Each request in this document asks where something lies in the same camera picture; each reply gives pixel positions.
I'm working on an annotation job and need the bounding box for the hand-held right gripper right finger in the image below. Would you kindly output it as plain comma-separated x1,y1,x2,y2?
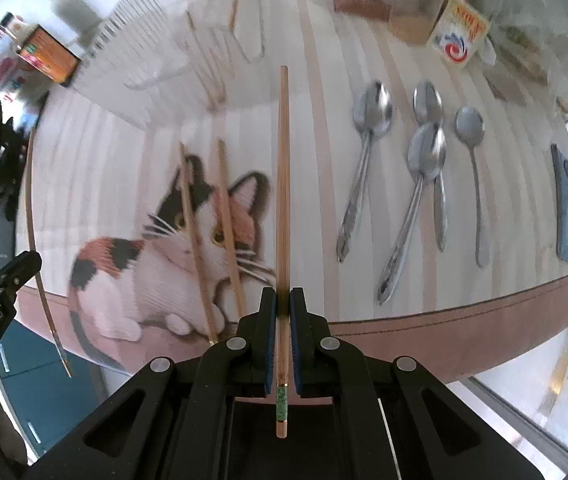
290,287,541,480

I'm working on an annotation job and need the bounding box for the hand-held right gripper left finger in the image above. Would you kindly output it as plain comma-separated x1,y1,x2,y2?
26,287,279,480

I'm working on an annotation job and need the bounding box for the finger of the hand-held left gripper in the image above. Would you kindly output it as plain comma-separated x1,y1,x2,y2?
0,251,43,293

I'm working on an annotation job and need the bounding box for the long dark-tipped wooden chopstick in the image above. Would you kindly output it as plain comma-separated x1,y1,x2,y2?
24,130,73,378

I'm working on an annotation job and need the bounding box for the plain wooden chopstick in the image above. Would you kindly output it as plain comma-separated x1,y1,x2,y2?
179,141,221,345
218,139,247,322

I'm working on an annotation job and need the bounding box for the wooden chopstick green band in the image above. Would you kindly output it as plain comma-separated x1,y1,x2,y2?
274,65,291,440

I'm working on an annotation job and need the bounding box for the steel spoon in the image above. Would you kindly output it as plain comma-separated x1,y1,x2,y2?
412,81,449,252
376,124,448,306
336,80,395,263
455,106,491,267

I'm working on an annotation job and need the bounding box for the clear plastic utensil basket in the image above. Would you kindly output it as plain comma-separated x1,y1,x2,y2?
76,0,275,111

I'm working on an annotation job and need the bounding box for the teal cabinet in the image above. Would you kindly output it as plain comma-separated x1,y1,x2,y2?
0,317,107,458

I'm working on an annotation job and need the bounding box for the black gas stove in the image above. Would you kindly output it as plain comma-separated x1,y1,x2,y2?
0,110,49,223

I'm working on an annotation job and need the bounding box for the soy sauce bottle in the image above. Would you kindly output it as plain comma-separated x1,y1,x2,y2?
16,24,82,89

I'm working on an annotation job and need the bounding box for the blue smartphone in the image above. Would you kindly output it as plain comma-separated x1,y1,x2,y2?
550,144,568,266

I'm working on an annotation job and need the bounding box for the brown square card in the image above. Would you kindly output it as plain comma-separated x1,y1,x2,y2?
484,67,527,106

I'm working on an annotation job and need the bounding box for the brown snack packet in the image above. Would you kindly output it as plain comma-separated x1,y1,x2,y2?
333,0,392,23

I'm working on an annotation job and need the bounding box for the small seasoning packet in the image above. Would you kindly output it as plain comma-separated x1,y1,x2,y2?
426,0,493,66

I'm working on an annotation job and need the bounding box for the clear jar brown lid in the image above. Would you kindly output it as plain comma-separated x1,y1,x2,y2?
379,0,452,46

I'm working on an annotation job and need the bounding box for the clear plastic bag with food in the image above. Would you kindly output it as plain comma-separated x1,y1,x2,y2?
484,0,568,113

